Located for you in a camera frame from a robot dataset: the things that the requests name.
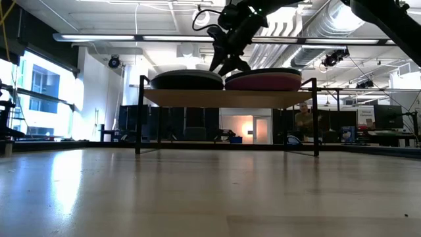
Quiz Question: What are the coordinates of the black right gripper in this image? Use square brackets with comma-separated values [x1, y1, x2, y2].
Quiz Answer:
[207, 11, 268, 77]

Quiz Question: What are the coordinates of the maroon bowl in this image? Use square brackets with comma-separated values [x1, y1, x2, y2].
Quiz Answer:
[225, 72, 303, 92]

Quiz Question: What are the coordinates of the black bowl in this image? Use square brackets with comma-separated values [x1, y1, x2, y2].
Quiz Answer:
[150, 73, 225, 91]

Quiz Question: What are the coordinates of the overhead light bar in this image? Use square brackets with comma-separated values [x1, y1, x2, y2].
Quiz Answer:
[52, 32, 397, 47]

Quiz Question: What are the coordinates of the glass door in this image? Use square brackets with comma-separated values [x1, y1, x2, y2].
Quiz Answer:
[253, 115, 272, 145]

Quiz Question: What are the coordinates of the person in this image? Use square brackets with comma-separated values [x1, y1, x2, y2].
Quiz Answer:
[294, 101, 322, 141]

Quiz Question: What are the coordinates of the blue and white object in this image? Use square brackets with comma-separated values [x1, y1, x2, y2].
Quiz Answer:
[284, 134, 303, 146]

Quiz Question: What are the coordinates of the white sign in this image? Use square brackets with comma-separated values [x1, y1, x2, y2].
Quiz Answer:
[357, 108, 376, 129]

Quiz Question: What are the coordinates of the black computer monitor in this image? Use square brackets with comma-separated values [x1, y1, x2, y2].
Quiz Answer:
[374, 104, 404, 130]

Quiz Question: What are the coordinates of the wooden shelf with black frame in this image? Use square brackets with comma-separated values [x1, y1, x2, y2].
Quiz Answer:
[134, 74, 320, 157]

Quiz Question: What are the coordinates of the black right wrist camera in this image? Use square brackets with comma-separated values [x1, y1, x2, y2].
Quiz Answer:
[218, 2, 246, 31]

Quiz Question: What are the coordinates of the white ring ceiling lamp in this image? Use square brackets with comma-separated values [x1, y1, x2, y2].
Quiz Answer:
[192, 8, 211, 27]

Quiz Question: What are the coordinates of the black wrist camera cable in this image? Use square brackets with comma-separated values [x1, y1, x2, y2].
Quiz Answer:
[191, 9, 225, 32]

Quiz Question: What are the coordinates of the black partition wall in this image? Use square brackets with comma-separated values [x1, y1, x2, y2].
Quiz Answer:
[118, 104, 220, 141]

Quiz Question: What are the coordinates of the grey ventilation duct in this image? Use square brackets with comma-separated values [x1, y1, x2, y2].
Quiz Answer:
[291, 0, 366, 68]

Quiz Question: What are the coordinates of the yellow cable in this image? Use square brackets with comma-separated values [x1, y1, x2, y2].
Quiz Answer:
[0, 0, 16, 63]

